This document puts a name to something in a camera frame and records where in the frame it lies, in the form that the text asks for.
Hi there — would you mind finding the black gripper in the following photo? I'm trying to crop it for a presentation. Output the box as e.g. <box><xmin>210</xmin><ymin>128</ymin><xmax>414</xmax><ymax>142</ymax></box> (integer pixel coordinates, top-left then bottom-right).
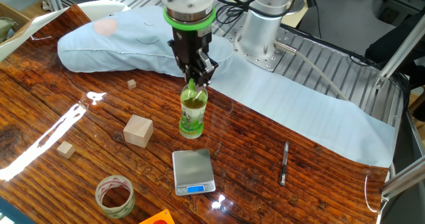
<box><xmin>167</xmin><ymin>27</ymin><xmax>219</xmax><ymax>88</ymax></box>

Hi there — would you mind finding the green tea bottle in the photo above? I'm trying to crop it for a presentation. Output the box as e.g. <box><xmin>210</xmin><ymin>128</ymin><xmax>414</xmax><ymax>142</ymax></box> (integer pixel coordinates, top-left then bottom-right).
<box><xmin>178</xmin><ymin>78</ymin><xmax>209</xmax><ymax>140</ymax></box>

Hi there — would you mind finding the silver digital scale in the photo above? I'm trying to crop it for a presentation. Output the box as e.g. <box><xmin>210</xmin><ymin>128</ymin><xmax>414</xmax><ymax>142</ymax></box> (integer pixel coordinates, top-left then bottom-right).
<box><xmin>171</xmin><ymin>148</ymin><xmax>216</xmax><ymax>197</ymax></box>

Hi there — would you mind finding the light blue face pillow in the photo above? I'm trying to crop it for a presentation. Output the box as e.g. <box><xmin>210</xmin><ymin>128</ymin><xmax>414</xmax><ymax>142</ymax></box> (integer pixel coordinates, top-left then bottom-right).
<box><xmin>56</xmin><ymin>5</ymin><xmax>235</xmax><ymax>78</ymax></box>

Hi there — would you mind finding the large wooden cube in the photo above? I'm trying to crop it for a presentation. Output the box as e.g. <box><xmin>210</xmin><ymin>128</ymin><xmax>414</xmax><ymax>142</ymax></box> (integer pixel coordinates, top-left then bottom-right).
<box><xmin>123</xmin><ymin>114</ymin><xmax>154</xmax><ymax>149</ymax></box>

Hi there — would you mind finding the light blue cloth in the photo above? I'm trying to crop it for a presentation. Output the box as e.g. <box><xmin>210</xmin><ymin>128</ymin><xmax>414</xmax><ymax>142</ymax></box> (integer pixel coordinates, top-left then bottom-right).
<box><xmin>211</xmin><ymin>49</ymin><xmax>396</xmax><ymax>169</ymax></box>

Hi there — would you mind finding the black pen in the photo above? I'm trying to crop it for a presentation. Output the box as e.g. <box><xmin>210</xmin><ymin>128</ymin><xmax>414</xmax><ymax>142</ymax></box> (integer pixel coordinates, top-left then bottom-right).
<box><xmin>279</xmin><ymin>140</ymin><xmax>290</xmax><ymax>187</ymax></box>

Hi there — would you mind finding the orange emergency stop button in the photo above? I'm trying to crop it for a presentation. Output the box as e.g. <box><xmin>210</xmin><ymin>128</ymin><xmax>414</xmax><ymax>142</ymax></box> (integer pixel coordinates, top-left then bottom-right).
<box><xmin>138</xmin><ymin>209</ymin><xmax>176</xmax><ymax>224</ymax></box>

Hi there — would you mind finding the clear tape roll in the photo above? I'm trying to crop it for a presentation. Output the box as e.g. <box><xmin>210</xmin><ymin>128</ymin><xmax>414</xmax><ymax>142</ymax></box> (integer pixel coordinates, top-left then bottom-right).
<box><xmin>94</xmin><ymin>175</ymin><xmax>136</xmax><ymax>219</ymax></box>

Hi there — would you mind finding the dark clothed person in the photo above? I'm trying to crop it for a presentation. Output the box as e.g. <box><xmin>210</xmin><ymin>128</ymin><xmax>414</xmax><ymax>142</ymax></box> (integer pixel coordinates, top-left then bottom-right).
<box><xmin>364</xmin><ymin>14</ymin><xmax>425</xmax><ymax>85</ymax></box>

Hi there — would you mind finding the cardboard box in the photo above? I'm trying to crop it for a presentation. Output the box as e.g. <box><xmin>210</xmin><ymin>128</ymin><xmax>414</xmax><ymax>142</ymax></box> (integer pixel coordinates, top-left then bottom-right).
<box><xmin>0</xmin><ymin>1</ymin><xmax>31</xmax><ymax>45</ymax></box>

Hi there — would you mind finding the green adapter ring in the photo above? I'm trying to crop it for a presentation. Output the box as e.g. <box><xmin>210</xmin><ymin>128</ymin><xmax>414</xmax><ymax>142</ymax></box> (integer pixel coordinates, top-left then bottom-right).
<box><xmin>162</xmin><ymin>6</ymin><xmax>216</xmax><ymax>31</ymax></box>

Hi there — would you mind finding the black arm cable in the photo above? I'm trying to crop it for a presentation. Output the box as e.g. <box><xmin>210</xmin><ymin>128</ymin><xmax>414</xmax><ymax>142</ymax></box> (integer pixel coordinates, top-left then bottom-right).
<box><xmin>214</xmin><ymin>0</ymin><xmax>299</xmax><ymax>25</ymax></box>

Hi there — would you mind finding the grey base hose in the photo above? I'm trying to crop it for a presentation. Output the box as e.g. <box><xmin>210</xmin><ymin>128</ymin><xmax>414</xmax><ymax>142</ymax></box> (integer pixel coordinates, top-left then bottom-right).
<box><xmin>273</xmin><ymin>39</ymin><xmax>350</xmax><ymax>102</ymax></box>

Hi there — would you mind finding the thin white wire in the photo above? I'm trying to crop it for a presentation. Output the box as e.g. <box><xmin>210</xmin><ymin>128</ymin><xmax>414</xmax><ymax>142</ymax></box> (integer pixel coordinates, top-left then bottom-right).
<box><xmin>363</xmin><ymin>173</ymin><xmax>380</xmax><ymax>213</ymax></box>

